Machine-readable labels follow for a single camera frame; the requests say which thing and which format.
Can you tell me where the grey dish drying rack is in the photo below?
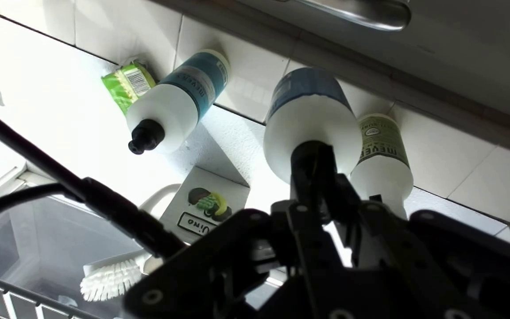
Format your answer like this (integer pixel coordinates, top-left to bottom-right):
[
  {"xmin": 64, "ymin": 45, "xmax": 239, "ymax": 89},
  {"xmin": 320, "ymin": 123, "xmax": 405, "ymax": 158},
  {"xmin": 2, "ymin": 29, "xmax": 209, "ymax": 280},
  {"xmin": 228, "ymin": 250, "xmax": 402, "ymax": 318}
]
[{"xmin": 0, "ymin": 280, "xmax": 95, "ymax": 319}]

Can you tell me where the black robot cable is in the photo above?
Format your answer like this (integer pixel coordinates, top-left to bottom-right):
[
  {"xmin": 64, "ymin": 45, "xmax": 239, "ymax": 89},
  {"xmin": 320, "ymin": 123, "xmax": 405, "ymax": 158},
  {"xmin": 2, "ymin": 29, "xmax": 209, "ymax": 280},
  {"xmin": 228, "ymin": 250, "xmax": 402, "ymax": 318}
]
[{"xmin": 0, "ymin": 98, "xmax": 186, "ymax": 263}]

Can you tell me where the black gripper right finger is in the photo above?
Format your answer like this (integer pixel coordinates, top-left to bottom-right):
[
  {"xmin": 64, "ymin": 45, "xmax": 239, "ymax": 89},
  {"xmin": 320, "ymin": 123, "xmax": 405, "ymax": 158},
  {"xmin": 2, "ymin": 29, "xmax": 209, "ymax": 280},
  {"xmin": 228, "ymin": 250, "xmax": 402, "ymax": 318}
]
[{"xmin": 319, "ymin": 140, "xmax": 499, "ymax": 319}]

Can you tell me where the white blue soap bottle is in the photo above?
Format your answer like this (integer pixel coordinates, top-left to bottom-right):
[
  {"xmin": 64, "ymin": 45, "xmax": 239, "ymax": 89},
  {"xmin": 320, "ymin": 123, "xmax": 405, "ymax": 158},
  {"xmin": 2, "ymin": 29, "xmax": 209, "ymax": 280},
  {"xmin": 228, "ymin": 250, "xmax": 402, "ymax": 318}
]
[{"xmin": 264, "ymin": 68, "xmax": 363, "ymax": 183}]

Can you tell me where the green label bottle on sill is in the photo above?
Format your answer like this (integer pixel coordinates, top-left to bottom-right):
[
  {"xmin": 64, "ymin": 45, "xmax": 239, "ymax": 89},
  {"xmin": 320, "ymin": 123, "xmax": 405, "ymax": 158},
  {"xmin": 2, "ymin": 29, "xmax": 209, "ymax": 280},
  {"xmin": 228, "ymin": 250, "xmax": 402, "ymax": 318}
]
[{"xmin": 350, "ymin": 114, "xmax": 412, "ymax": 220}]

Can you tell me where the clear plastic container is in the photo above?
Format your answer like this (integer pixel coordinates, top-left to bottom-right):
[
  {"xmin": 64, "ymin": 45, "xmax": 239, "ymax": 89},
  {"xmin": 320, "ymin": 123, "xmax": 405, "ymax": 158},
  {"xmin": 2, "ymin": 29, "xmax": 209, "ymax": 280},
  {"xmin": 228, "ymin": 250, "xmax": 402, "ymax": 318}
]
[{"xmin": 0, "ymin": 197, "xmax": 138, "ymax": 319}]

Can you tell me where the white sponge box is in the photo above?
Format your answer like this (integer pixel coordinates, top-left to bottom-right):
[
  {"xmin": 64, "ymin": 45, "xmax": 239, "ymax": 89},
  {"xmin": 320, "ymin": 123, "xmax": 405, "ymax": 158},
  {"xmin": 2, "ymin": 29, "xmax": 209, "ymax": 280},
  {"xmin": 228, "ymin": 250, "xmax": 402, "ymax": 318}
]
[{"xmin": 159, "ymin": 167, "xmax": 249, "ymax": 245}]

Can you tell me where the white dish brush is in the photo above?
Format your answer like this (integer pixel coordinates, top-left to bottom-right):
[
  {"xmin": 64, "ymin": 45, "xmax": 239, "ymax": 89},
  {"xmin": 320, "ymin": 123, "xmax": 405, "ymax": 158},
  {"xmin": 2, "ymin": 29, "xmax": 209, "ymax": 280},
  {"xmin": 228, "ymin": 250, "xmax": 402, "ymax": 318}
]
[{"xmin": 79, "ymin": 252, "xmax": 164, "ymax": 302}]

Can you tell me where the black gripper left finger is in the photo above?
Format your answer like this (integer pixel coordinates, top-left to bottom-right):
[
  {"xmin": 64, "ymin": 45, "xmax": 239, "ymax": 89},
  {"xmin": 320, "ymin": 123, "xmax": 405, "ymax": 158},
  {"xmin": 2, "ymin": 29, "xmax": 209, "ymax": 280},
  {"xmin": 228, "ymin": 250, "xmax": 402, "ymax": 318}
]
[{"xmin": 287, "ymin": 142, "xmax": 386, "ymax": 319}]

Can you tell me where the teal bottle on sill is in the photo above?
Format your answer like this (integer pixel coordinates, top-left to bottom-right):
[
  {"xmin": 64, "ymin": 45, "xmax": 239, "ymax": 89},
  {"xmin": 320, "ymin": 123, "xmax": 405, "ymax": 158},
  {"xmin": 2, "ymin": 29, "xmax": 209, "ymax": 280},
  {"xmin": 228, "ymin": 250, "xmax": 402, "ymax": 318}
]
[{"xmin": 125, "ymin": 50, "xmax": 230, "ymax": 155}]

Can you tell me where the green sponge on sill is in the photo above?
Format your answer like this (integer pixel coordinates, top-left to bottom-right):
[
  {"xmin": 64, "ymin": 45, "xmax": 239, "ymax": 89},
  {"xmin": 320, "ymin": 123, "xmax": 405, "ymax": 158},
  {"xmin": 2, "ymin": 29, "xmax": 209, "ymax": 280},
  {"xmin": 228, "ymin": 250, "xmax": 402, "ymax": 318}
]
[{"xmin": 101, "ymin": 61, "xmax": 156, "ymax": 114}]

